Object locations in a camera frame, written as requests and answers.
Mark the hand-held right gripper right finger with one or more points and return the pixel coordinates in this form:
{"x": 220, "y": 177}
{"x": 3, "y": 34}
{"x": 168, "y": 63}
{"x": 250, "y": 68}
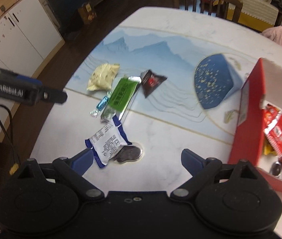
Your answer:
{"x": 192, "y": 160}

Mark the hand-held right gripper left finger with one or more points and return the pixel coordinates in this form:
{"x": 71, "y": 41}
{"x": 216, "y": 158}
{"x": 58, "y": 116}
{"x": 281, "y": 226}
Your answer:
{"x": 82, "y": 161}

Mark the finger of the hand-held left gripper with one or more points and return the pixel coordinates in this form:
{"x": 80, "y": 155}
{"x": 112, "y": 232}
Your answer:
{"x": 30, "y": 80}
{"x": 31, "y": 93}

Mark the white and blue snack packet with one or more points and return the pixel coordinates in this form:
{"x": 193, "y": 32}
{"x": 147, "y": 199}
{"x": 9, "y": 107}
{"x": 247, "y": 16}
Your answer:
{"x": 108, "y": 142}

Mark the red cardboard box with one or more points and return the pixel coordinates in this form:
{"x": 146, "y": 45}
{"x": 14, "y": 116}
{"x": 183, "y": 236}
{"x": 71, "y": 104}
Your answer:
{"x": 249, "y": 119}

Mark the small yellow snack packet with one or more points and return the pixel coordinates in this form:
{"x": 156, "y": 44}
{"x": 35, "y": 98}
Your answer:
{"x": 268, "y": 149}

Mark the red snack packet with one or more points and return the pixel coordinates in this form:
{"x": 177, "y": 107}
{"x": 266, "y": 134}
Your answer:
{"x": 278, "y": 132}

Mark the white cabinet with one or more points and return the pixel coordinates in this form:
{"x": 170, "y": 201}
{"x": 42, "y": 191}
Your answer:
{"x": 26, "y": 37}

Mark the clear packet with dark cookie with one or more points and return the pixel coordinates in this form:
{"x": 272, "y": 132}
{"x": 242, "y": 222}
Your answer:
{"x": 128, "y": 153}

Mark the blue wrapped candy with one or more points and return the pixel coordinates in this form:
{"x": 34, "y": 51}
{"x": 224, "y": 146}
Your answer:
{"x": 102, "y": 103}

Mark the pale yellow snack packet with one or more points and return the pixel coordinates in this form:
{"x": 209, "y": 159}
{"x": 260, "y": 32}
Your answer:
{"x": 102, "y": 77}

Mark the green snack packet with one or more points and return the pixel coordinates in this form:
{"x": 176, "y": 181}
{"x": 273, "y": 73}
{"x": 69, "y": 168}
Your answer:
{"x": 122, "y": 94}

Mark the dark tall cabinet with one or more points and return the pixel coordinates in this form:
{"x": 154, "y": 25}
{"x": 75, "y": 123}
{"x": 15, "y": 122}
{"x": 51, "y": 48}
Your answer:
{"x": 63, "y": 2}

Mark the brown paper bag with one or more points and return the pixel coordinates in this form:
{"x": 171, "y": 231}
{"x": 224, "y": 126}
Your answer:
{"x": 87, "y": 13}

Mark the dark triangular snack packet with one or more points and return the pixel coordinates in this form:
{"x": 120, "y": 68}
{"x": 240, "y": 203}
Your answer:
{"x": 152, "y": 81}

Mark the sofa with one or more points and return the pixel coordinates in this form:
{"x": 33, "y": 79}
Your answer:
{"x": 255, "y": 10}

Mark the cream lace sofa cover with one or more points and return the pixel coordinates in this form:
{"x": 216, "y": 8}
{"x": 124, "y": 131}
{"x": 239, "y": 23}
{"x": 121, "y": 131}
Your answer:
{"x": 255, "y": 6}

